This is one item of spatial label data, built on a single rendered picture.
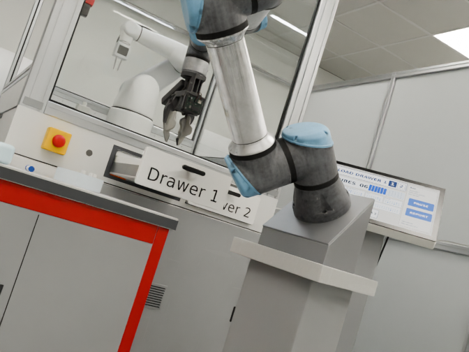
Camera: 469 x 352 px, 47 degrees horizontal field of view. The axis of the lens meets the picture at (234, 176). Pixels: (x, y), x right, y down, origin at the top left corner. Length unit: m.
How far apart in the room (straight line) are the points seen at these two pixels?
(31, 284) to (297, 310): 0.60
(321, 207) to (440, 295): 1.61
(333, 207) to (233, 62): 0.44
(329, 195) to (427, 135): 1.96
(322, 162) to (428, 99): 2.11
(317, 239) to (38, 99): 0.99
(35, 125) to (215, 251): 0.78
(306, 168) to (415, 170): 1.96
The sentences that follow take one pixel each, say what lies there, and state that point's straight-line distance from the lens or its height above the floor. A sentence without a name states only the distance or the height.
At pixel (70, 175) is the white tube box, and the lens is 1.58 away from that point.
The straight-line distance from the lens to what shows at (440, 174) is 3.11.
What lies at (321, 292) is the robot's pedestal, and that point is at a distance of 1.34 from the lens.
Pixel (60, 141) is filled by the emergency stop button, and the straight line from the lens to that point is 1.76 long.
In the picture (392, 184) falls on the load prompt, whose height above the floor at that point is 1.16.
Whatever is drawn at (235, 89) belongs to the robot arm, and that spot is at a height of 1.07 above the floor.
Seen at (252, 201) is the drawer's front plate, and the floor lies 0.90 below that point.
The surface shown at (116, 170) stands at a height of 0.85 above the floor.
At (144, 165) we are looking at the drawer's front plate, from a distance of 1.55.
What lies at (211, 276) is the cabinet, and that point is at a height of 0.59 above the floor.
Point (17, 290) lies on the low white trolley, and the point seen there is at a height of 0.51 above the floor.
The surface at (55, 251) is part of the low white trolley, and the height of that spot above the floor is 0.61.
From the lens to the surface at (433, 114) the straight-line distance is 3.31.
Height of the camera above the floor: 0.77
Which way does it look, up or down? 6 degrees up
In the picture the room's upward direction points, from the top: 18 degrees clockwise
